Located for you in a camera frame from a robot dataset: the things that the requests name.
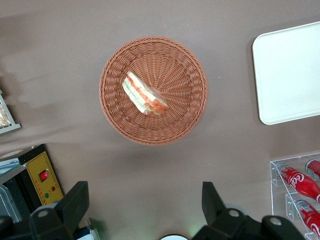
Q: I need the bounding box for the triangular sandwich half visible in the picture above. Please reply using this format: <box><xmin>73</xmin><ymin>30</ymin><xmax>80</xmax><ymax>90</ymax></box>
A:
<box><xmin>121</xmin><ymin>70</ymin><xmax>169</xmax><ymax>118</ymax></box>

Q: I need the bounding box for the steel warmer pan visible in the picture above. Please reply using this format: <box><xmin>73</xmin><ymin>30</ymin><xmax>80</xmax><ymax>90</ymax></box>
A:
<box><xmin>0</xmin><ymin>156</ymin><xmax>21</xmax><ymax>176</ymax></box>
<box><xmin>0</xmin><ymin>183</ymin><xmax>21</xmax><ymax>224</ymax></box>

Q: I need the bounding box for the clear acrylic bottle rack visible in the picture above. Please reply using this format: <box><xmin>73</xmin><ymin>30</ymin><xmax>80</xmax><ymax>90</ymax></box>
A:
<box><xmin>269</xmin><ymin>152</ymin><xmax>320</xmax><ymax>240</ymax></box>

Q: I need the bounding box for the red cola bottle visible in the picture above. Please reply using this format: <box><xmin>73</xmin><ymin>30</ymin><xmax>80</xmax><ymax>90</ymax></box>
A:
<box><xmin>305</xmin><ymin>159</ymin><xmax>320</xmax><ymax>179</ymax></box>
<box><xmin>279</xmin><ymin>165</ymin><xmax>320</xmax><ymax>204</ymax></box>
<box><xmin>294</xmin><ymin>199</ymin><xmax>320</xmax><ymax>240</ymax></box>

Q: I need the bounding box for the round brown wicker basket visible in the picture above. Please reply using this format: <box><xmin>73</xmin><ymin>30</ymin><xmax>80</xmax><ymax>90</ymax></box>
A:
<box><xmin>98</xmin><ymin>36</ymin><xmax>209</xmax><ymax>146</ymax></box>

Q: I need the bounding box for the clear bag of crackers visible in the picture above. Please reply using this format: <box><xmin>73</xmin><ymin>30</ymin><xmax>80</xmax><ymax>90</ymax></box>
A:
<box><xmin>0</xmin><ymin>102</ymin><xmax>12</xmax><ymax>127</ymax></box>

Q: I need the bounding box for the grey snack tray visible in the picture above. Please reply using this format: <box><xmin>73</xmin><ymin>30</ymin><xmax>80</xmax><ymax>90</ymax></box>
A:
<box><xmin>0</xmin><ymin>88</ymin><xmax>22</xmax><ymax>136</ymax></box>

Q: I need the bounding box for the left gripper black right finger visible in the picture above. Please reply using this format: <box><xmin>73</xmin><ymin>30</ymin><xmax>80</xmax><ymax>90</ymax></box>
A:
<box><xmin>192</xmin><ymin>181</ymin><xmax>251</xmax><ymax>240</ymax></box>

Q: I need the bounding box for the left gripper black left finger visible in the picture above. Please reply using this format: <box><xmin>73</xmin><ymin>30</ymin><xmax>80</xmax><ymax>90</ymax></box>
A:
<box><xmin>29</xmin><ymin>181</ymin><xmax>90</xmax><ymax>240</ymax></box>

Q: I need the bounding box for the black food warmer yellow panel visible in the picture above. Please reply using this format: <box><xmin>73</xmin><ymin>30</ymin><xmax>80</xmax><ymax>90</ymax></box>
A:
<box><xmin>0</xmin><ymin>143</ymin><xmax>102</xmax><ymax>240</ymax></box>

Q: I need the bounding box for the beige rectangular plastic tray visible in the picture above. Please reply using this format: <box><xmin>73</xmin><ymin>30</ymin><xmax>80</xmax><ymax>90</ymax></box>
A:
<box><xmin>251</xmin><ymin>21</ymin><xmax>320</xmax><ymax>126</ymax></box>

